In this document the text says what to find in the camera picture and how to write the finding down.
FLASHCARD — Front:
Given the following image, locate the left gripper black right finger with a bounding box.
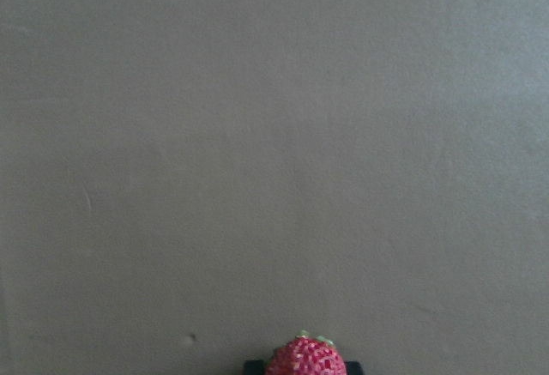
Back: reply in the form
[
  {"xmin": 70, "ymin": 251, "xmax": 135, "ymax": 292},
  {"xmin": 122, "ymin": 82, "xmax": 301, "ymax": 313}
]
[{"xmin": 345, "ymin": 361, "xmax": 362, "ymax": 375}]

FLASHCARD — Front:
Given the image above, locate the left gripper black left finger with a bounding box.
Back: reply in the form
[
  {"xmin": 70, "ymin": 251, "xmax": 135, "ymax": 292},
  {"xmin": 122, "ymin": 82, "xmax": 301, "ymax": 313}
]
[{"xmin": 243, "ymin": 360, "xmax": 266, "ymax": 375}]

